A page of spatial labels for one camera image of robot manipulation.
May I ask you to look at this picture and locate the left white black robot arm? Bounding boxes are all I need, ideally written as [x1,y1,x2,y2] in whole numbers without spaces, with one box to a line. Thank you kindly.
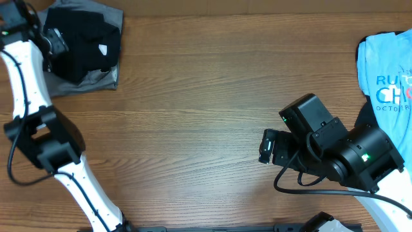
[1,1,135,231]

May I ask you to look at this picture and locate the brown cardboard backboard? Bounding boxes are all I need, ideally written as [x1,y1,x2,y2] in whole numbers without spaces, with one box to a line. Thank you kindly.
[96,0,411,17]

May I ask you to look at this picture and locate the folded grey trousers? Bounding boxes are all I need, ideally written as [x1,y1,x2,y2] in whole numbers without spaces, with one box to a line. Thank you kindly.
[39,0,124,97]

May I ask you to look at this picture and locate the black polo shirt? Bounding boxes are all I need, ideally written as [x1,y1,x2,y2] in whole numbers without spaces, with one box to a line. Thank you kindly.
[44,8,120,82]

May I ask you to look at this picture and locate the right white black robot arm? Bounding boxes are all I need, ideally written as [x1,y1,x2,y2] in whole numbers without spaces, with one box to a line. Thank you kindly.
[259,93,411,231]

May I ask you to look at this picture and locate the black garment under t-shirt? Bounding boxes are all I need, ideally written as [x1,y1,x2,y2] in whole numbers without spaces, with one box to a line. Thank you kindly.
[354,31,405,127]

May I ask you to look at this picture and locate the light blue printed t-shirt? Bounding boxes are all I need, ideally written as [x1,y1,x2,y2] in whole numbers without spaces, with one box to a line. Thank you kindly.
[356,30,411,171]

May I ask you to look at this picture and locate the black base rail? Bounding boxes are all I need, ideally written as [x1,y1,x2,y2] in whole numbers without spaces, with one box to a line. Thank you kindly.
[77,211,364,232]

